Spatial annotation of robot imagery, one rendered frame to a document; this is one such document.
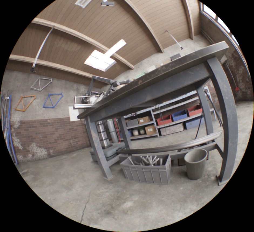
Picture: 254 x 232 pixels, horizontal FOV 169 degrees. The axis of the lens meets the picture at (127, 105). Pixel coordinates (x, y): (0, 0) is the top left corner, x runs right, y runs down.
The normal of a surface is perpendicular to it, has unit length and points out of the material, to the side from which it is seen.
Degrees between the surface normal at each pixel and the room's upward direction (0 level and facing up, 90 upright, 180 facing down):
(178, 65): 90
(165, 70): 90
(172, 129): 90
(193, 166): 96
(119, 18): 174
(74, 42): 174
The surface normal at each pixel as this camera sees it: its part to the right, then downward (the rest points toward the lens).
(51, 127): 0.77, -0.32
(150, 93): -0.58, 0.02
